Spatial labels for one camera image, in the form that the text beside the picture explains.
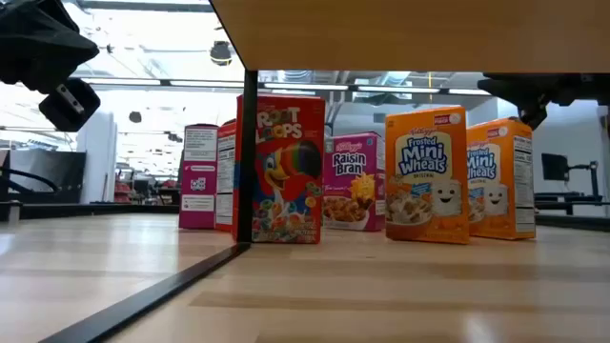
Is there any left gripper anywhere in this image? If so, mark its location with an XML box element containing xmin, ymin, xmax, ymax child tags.
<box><xmin>0</xmin><ymin>0</ymin><xmax>101</xmax><ymax>132</ymax></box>

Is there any black aluminium table frame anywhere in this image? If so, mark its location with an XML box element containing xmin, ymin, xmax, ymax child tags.
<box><xmin>0</xmin><ymin>199</ymin><xmax>610</xmax><ymax>233</ymax></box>

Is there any white room partition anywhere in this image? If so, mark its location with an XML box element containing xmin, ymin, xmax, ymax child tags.
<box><xmin>77</xmin><ymin>111</ymin><xmax>118</xmax><ymax>205</ymax></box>

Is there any red Froot Loops box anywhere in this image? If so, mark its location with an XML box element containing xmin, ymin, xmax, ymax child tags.
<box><xmin>232</xmin><ymin>93</ymin><xmax>327</xmax><ymax>245</ymax></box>
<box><xmin>214</xmin><ymin>118</ymin><xmax>238</xmax><ymax>233</ymax></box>

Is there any pink Raisin Bran box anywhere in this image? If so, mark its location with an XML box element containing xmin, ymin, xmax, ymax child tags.
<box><xmin>322</xmin><ymin>131</ymin><xmax>386</xmax><ymax>233</ymax></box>
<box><xmin>178</xmin><ymin>123</ymin><xmax>219</xmax><ymax>231</ymax></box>

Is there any dark grey panel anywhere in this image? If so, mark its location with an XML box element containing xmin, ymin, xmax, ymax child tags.
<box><xmin>0</xmin><ymin>150</ymin><xmax>88</xmax><ymax>205</ymax></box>

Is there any black desk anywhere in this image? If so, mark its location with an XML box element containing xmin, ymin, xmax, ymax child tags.
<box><xmin>534</xmin><ymin>192</ymin><xmax>610</xmax><ymax>215</ymax></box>

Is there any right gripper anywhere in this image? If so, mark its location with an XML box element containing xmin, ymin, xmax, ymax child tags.
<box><xmin>478</xmin><ymin>73</ymin><xmax>610</xmax><ymax>131</ymax></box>

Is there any orange Mini Wheats box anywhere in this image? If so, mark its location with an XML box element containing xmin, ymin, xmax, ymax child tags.
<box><xmin>384</xmin><ymin>105</ymin><xmax>471</xmax><ymax>245</ymax></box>
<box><xmin>465</xmin><ymin>117</ymin><xmax>537</xmax><ymax>241</ymax></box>

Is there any wooden shelf black frame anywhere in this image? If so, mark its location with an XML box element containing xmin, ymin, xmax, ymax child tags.
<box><xmin>40</xmin><ymin>0</ymin><xmax>610</xmax><ymax>343</ymax></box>

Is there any red cart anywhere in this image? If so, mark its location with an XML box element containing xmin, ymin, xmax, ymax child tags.
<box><xmin>113</xmin><ymin>176</ymin><xmax>132</xmax><ymax>204</ymax></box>

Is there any black monitor on arm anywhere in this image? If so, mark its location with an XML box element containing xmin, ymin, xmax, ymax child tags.
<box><xmin>541</xmin><ymin>151</ymin><xmax>600</xmax><ymax>197</ymax></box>

